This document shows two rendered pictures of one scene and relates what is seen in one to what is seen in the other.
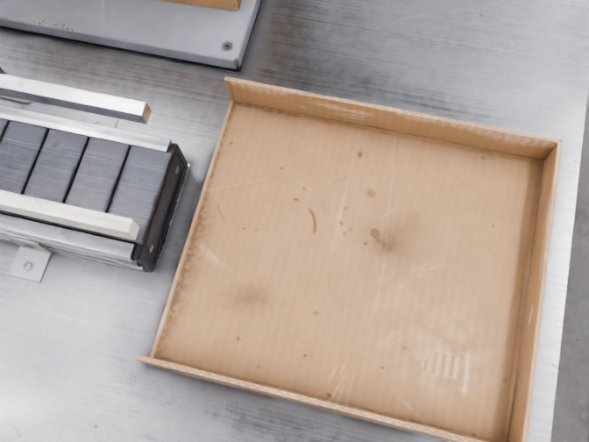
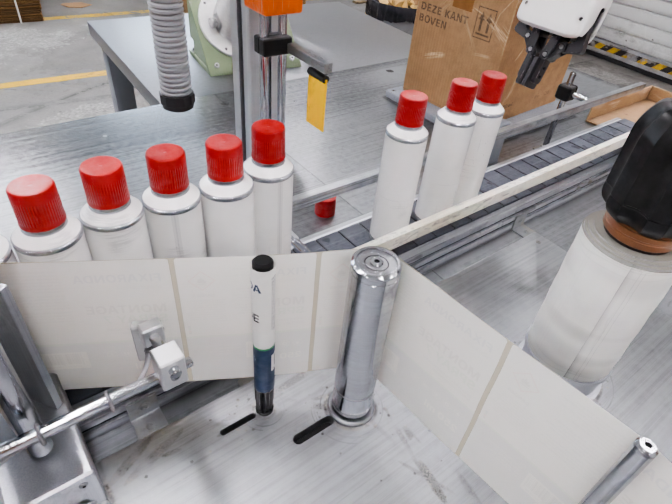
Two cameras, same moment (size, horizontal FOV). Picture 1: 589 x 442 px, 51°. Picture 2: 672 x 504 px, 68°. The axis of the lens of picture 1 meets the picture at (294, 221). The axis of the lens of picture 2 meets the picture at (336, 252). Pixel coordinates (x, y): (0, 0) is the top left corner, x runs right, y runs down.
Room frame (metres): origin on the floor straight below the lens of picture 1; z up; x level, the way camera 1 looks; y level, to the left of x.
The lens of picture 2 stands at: (0.30, 1.34, 1.30)
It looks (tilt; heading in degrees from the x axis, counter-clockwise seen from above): 40 degrees down; 297
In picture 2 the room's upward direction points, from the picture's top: 6 degrees clockwise
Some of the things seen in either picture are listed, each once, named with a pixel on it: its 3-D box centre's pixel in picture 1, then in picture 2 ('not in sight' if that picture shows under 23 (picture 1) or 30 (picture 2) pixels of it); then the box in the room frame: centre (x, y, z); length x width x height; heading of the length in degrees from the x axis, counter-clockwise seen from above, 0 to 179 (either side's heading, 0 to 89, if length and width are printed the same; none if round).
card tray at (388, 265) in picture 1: (356, 251); (670, 122); (0.14, -0.05, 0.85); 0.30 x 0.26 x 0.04; 68
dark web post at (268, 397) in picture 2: not in sight; (263, 345); (0.47, 1.12, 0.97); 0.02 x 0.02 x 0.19
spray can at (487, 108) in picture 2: not in sight; (474, 145); (0.43, 0.67, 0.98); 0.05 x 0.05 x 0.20
